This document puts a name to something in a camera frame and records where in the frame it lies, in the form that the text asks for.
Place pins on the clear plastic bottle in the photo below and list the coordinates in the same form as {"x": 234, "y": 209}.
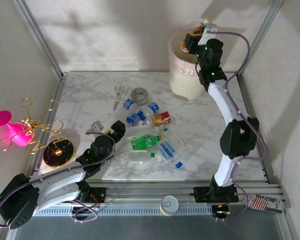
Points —
{"x": 176, "y": 141}

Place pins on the small lit circuit board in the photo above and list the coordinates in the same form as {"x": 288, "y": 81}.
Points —
{"x": 221, "y": 212}

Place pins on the clear bottle with green cap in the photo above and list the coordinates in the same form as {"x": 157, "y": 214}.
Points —
{"x": 140, "y": 158}

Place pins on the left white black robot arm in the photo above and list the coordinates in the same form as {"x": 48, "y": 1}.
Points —
{"x": 57, "y": 180}

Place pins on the grey metal base panel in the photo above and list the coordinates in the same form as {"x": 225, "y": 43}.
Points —
{"x": 150, "y": 228}

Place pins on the flag print tissue box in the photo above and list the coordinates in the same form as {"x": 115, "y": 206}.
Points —
{"x": 265, "y": 202}

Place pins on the pink plastic bin liner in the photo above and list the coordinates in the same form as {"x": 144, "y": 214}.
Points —
{"x": 183, "y": 70}

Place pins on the aluminium frame post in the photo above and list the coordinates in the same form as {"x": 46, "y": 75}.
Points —
{"x": 260, "y": 37}
{"x": 41, "y": 40}

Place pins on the silver tin can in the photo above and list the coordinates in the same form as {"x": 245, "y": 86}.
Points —
{"x": 169, "y": 203}

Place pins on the aluminium table side rail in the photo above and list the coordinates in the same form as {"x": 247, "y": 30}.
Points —
{"x": 247, "y": 100}
{"x": 58, "y": 92}

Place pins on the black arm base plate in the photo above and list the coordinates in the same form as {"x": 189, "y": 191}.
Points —
{"x": 201, "y": 193}
{"x": 100, "y": 193}

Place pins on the aluminium mounting rail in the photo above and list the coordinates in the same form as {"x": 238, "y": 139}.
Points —
{"x": 150, "y": 192}

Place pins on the large blue label water bottle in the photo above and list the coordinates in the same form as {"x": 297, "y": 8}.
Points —
{"x": 128, "y": 103}

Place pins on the grey adhesive tape roll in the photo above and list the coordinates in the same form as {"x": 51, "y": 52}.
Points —
{"x": 134, "y": 96}

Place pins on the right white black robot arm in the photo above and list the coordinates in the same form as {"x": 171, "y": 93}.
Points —
{"x": 222, "y": 105}

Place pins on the green bottle with yellow cap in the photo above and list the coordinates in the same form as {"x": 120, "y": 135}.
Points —
{"x": 142, "y": 142}

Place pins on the clear bottle with white cap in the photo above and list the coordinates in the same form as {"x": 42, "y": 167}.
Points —
{"x": 140, "y": 130}

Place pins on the pink goblet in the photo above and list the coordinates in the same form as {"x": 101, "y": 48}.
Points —
{"x": 17, "y": 135}

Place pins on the clear bottle with blue cap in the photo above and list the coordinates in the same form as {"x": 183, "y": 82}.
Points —
{"x": 168, "y": 150}

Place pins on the red orange label bottle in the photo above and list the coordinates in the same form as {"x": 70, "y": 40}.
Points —
{"x": 162, "y": 118}

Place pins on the orange label plastic bottle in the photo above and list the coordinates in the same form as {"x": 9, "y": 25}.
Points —
{"x": 196, "y": 31}

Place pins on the cream ribbed waste bin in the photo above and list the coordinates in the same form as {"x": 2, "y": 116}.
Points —
{"x": 185, "y": 85}

